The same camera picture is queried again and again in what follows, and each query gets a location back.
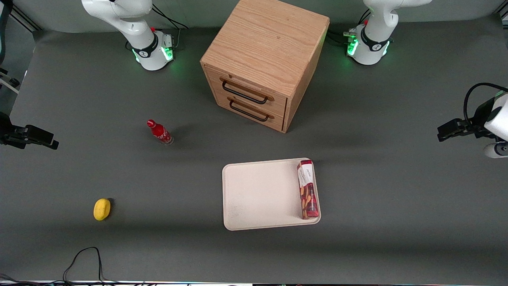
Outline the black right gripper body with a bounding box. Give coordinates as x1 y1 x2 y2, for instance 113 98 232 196
0 112 29 148

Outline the wooden drawer cabinet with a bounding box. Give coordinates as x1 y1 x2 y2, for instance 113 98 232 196
200 0 330 133

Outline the red cola bottle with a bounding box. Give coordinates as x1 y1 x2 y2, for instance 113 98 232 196
147 119 174 145

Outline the black right arm hose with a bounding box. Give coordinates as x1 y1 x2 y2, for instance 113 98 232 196
0 0 13 66

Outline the black arm base cable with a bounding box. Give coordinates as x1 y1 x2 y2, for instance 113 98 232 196
327 30 350 45
152 4 189 30

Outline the thin black looped cable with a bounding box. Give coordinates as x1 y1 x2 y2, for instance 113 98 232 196
63 247 104 283

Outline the yellow lemon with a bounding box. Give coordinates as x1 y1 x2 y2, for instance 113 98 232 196
93 198 111 221

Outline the black drawer handle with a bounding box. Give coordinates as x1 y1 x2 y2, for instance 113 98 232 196
221 77 274 105
228 97 275 122

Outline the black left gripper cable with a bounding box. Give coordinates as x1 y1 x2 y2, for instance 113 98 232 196
464 83 508 128

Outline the red tartan cookie box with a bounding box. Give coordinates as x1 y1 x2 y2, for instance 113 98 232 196
297 160 319 220

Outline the cream rectangular tray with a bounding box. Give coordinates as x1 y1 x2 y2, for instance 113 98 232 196
222 158 321 231

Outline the wooden drawer front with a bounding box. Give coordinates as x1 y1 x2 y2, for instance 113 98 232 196
207 66 288 116
214 88 287 132

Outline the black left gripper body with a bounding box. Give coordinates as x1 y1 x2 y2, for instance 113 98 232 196
470 97 496 139

